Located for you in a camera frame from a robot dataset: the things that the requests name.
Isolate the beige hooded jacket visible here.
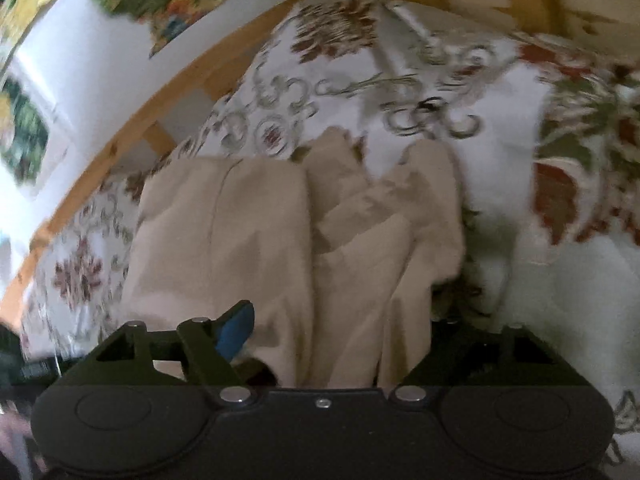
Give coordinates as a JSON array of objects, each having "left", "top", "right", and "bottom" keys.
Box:
[{"left": 117, "top": 127, "right": 464, "bottom": 388}]

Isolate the floral patterned bedspread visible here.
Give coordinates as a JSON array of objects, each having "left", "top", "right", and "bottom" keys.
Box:
[{"left": 21, "top": 0, "right": 639, "bottom": 479}]

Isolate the green wall poster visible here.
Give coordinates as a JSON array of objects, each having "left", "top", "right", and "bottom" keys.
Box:
[{"left": 1, "top": 76, "right": 49, "bottom": 185}]

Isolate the wooden bed frame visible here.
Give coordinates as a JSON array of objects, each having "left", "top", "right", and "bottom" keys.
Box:
[{"left": 0, "top": 0, "right": 572, "bottom": 321}]

